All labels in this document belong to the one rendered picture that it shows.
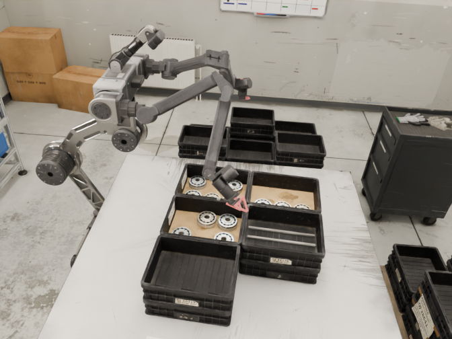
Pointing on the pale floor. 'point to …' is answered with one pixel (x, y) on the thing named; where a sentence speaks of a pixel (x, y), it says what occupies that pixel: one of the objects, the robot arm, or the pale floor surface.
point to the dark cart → (409, 167)
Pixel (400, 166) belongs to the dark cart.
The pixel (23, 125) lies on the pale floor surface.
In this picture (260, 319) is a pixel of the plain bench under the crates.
